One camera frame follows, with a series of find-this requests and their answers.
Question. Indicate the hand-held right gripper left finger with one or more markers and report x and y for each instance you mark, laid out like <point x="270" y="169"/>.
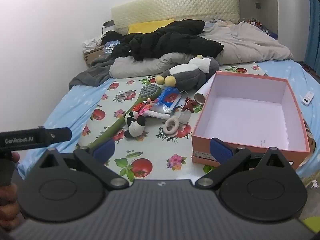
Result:
<point x="103" y="151"/>

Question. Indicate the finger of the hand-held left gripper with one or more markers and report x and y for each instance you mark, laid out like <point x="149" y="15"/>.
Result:
<point x="60" y="133"/>

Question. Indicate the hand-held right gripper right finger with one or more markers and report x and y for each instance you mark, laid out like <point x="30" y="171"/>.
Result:
<point x="220" y="150"/>

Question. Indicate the translucent bag with beige sponge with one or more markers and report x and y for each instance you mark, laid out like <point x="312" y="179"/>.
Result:
<point x="185" y="117"/>

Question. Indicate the pink cardboard box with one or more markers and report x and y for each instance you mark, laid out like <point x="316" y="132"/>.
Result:
<point x="250" y="105"/>

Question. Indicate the red foil packet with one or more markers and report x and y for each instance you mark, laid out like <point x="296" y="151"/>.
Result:
<point x="137" y="107"/>

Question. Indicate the blue and red packet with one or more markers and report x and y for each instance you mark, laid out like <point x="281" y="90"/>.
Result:
<point x="170" y="97"/>

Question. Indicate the person's left hand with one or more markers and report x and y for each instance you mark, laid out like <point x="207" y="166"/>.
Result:
<point x="8" y="205"/>

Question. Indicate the light blue bedsheet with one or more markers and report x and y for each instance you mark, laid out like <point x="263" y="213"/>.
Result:
<point x="62" y="110"/>

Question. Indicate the green massage brush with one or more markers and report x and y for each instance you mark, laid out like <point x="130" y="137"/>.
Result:
<point x="117" y="125"/>

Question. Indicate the black and white cow plush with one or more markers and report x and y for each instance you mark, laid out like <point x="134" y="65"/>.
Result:
<point x="136" y="127"/>

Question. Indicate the floral tomato print bed cover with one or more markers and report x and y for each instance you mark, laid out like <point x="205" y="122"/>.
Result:
<point x="150" y="155"/>

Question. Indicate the small brown toy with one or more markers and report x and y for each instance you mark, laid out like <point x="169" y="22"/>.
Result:
<point x="188" y="104"/>

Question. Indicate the white spray can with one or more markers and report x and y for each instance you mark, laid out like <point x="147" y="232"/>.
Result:
<point x="201" y="97"/>

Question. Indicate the white fluffy scrunchie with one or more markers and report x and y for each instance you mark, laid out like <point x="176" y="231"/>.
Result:
<point x="166" y="130"/>

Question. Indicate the small pink toy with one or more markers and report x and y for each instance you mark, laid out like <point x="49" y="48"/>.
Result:
<point x="148" y="106"/>

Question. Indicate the dark grey fleece blanket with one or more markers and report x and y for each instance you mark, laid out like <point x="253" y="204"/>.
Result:
<point x="92" y="72"/>

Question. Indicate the grey penguin plush toy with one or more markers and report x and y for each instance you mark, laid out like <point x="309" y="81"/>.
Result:
<point x="190" y="76"/>

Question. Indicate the brown cardboard box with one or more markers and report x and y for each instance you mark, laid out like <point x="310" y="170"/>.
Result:
<point x="92" y="56"/>

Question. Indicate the crumpled white cloth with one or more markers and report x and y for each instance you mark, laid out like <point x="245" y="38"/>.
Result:
<point x="91" y="43"/>

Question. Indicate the blue printed bag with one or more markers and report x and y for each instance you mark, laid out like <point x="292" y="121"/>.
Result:
<point x="111" y="45"/>

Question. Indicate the small white device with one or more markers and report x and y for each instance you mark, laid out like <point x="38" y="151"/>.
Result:
<point x="308" y="98"/>

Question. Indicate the grey pillow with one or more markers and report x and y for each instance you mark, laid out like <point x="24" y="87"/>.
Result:
<point x="250" y="45"/>

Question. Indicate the black cloth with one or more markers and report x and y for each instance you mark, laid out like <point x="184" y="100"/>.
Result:
<point x="112" y="35"/>

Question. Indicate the lime green cloth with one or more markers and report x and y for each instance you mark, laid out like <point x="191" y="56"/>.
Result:
<point x="311" y="225"/>

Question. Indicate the black puffer jacket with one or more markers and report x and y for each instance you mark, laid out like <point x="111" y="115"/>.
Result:
<point x="170" y="42"/>

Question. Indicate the yellow pillow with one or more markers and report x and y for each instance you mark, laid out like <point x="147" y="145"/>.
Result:
<point x="145" y="26"/>

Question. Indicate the row of small bottles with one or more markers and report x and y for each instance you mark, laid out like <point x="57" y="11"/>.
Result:
<point x="253" y="22"/>

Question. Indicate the blue curtain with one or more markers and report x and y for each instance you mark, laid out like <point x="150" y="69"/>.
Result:
<point x="312" y="30"/>

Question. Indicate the cream quilted headboard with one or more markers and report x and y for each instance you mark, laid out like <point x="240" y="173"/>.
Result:
<point x="175" y="5"/>

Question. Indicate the black wall outlet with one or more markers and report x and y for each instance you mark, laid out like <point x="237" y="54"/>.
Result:
<point x="109" y="23"/>

